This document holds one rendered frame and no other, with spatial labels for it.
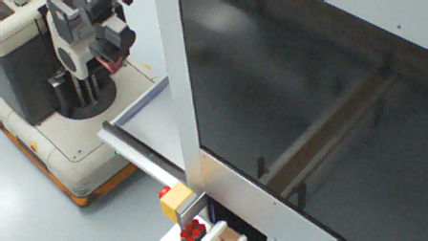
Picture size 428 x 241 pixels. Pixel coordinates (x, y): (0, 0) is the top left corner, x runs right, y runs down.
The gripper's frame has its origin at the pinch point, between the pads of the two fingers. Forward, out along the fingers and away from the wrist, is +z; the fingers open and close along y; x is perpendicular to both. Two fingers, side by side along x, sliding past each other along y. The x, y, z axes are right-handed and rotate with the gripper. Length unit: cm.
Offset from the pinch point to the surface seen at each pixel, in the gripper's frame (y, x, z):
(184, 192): 40.8, -15.9, 5.6
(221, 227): 52, -15, 12
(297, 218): 73, -12, -10
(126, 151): 9.6, -9.5, 20.4
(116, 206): -33, 5, 108
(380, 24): 85, -13, -72
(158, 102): 4.1, 9.7, 19.8
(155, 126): 10.0, 2.4, 20.0
